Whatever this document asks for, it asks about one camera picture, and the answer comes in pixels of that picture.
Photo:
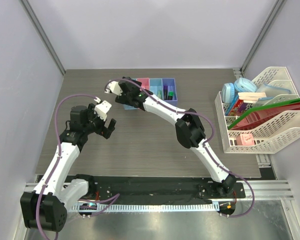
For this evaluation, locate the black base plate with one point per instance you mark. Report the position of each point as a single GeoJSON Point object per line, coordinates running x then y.
{"type": "Point", "coordinates": [160, 190]}

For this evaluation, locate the pink eraser block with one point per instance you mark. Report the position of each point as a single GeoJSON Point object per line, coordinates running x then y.
{"type": "Point", "coordinates": [245, 139]}

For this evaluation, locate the light blue box middle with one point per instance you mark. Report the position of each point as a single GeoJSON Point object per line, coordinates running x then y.
{"type": "Point", "coordinates": [156, 84]}

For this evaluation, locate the purple plastic box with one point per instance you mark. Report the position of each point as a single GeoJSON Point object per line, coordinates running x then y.
{"type": "Point", "coordinates": [171, 83]}

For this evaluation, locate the wooden stick bundle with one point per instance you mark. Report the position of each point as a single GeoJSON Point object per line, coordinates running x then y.
{"type": "Point", "coordinates": [251, 97]}

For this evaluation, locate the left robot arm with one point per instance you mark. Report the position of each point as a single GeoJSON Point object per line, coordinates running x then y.
{"type": "Point", "coordinates": [46, 207]}

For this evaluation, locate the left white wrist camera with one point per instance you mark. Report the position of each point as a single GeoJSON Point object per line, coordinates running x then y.
{"type": "Point", "coordinates": [101, 108]}

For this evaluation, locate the purple capped black highlighter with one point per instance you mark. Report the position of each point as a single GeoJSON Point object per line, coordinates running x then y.
{"type": "Point", "coordinates": [165, 92]}

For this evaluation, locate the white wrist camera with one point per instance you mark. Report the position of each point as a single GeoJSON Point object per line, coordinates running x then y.
{"type": "Point", "coordinates": [113, 87]}
{"type": "Point", "coordinates": [101, 108]}

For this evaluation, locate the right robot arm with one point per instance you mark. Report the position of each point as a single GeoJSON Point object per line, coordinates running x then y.
{"type": "Point", "coordinates": [190, 132]}

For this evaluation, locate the green capped black highlighter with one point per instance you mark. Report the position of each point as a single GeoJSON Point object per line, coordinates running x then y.
{"type": "Point", "coordinates": [170, 96]}

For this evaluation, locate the light blue box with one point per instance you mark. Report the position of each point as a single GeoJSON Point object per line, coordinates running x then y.
{"type": "Point", "coordinates": [128, 107]}
{"type": "Point", "coordinates": [156, 84]}

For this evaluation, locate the green utility knife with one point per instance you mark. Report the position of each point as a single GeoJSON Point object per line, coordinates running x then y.
{"type": "Point", "coordinates": [159, 94]}

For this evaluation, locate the white mesh basket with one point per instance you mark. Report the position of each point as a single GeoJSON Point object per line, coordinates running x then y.
{"type": "Point", "coordinates": [229, 137]}

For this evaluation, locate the pink plastic box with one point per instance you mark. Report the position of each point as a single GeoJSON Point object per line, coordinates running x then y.
{"type": "Point", "coordinates": [145, 83]}

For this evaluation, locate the white mesh file rack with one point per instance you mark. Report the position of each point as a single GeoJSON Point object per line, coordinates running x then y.
{"type": "Point", "coordinates": [283, 129]}

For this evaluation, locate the light blue box left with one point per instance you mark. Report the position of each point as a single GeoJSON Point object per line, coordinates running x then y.
{"type": "Point", "coordinates": [128, 107]}

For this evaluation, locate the white slotted cable duct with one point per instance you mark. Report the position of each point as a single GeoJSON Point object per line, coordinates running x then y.
{"type": "Point", "coordinates": [121, 208]}

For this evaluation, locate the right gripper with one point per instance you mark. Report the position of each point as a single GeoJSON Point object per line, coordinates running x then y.
{"type": "Point", "coordinates": [122, 99]}

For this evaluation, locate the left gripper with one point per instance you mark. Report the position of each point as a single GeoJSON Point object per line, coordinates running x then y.
{"type": "Point", "coordinates": [106, 131]}

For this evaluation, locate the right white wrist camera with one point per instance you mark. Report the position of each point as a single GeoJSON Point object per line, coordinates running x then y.
{"type": "Point", "coordinates": [113, 87]}

